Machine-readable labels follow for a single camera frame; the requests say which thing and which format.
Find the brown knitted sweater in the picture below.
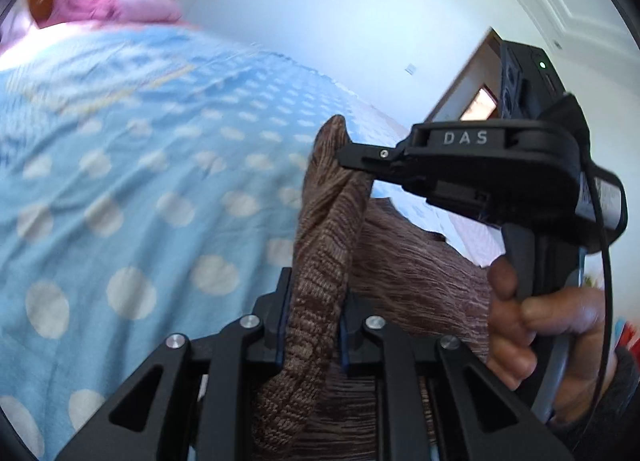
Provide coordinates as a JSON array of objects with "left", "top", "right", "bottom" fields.
[{"left": 250, "top": 114, "right": 501, "bottom": 461}]

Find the patterned pillow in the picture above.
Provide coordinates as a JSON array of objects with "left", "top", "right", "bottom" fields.
[{"left": 0, "top": 6, "right": 38, "bottom": 62}]

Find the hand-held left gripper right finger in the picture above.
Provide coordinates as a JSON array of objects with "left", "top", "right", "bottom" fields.
[{"left": 339, "top": 291, "right": 576, "bottom": 461}]

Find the person's right hand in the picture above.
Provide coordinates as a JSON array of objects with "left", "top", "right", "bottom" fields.
[{"left": 485, "top": 256, "right": 619, "bottom": 423}]

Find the pink folded quilt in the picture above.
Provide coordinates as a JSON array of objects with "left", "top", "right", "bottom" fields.
[{"left": 50, "top": 0, "right": 183, "bottom": 29}]

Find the person's right forearm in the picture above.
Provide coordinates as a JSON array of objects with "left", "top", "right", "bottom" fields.
[{"left": 547, "top": 346, "right": 640, "bottom": 461}]

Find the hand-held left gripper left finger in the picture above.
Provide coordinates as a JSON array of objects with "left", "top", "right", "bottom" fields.
[{"left": 52, "top": 266, "right": 294, "bottom": 461}]

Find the black cable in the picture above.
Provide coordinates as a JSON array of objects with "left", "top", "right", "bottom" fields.
[{"left": 540, "top": 91, "right": 617, "bottom": 422}]

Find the brown door frame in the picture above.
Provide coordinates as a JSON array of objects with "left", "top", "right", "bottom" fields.
[{"left": 425, "top": 27, "right": 506, "bottom": 124}]

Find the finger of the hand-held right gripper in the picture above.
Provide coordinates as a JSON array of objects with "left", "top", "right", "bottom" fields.
[{"left": 336, "top": 141, "right": 412, "bottom": 178}]

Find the blue pink dotted bed sheet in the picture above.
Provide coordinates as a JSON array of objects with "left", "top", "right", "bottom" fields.
[{"left": 0, "top": 21, "right": 506, "bottom": 457}]

